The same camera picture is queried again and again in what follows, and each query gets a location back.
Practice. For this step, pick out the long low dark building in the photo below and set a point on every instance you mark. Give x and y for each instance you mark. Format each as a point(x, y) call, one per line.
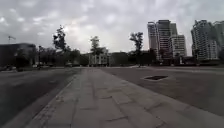
point(118, 58)

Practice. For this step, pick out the low pale building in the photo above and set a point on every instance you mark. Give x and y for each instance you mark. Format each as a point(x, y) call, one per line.
point(98, 59)

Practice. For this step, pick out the slim tree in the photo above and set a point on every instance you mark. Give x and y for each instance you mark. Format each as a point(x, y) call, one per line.
point(95, 45)

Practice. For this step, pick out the tree with round crown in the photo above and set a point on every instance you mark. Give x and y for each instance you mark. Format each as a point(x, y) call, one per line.
point(137, 40)

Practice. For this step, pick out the grey stone slab path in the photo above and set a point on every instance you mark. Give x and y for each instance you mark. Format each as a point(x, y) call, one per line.
point(96, 103)

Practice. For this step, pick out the dark rectangular ground patch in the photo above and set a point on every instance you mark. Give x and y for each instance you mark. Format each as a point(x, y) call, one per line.
point(155, 77)

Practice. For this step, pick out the tall dark tree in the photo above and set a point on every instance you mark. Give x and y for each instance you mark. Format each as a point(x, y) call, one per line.
point(60, 40)

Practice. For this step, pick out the cluster of tall tower buildings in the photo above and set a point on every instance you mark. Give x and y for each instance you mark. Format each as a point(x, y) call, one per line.
point(165, 38)

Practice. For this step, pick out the row of dark trees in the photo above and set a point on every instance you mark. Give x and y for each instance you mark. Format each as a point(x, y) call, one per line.
point(53, 56)

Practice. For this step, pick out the pole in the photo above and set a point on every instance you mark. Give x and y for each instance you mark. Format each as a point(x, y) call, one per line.
point(39, 55)

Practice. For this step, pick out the dark grey paved ground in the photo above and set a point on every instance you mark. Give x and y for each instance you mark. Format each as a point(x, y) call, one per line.
point(23, 90)
point(190, 86)

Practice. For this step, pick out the tall tower building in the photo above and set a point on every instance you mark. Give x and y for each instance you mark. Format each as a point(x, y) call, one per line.
point(206, 40)

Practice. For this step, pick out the construction crane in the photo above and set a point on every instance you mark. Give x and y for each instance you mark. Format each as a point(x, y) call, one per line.
point(11, 37)

